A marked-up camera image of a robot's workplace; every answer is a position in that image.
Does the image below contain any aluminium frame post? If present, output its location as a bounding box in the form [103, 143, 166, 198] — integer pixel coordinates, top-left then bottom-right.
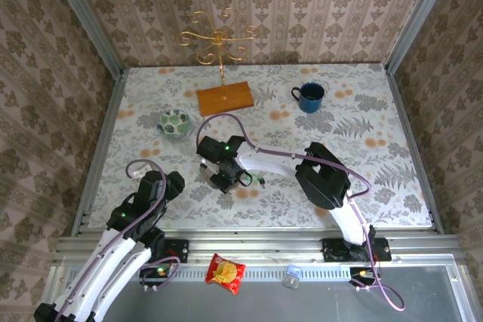
[383, 0, 466, 76]
[44, 0, 125, 78]

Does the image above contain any red snack packet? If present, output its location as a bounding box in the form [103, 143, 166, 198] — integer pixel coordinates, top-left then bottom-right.
[204, 253, 247, 296]

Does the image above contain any green leaf pattern bowl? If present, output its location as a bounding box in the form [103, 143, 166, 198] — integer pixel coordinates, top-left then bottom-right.
[156, 109, 192, 138]

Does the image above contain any gold wire stand wooden base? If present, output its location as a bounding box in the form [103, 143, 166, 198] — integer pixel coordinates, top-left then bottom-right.
[176, 7, 261, 118]

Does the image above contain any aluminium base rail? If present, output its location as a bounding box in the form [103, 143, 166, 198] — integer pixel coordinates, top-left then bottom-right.
[52, 229, 463, 267]

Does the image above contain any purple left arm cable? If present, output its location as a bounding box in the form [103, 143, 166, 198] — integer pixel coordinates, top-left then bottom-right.
[56, 158, 183, 319]

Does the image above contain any grey metal sheet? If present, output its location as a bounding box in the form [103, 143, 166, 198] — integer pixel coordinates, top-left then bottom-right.
[37, 265, 483, 322]

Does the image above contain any slotted grey cable duct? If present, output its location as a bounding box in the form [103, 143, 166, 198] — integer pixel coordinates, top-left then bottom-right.
[63, 264, 354, 282]

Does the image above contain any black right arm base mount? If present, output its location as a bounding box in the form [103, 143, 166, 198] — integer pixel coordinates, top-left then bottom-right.
[321, 237, 392, 263]

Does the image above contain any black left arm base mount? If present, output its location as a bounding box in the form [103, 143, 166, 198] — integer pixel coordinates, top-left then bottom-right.
[149, 238, 190, 265]

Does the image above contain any dark blue mug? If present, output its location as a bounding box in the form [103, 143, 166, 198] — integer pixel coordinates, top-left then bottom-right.
[290, 81, 326, 114]

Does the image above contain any floral tablecloth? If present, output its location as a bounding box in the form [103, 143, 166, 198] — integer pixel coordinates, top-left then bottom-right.
[90, 63, 433, 231]

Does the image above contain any aluminium table side rail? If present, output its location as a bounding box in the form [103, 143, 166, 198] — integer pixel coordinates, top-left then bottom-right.
[71, 69, 128, 238]
[384, 65, 445, 235]

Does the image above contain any black connector board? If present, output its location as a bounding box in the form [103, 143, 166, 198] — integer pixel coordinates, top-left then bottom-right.
[349, 267, 383, 287]
[139, 267, 175, 288]

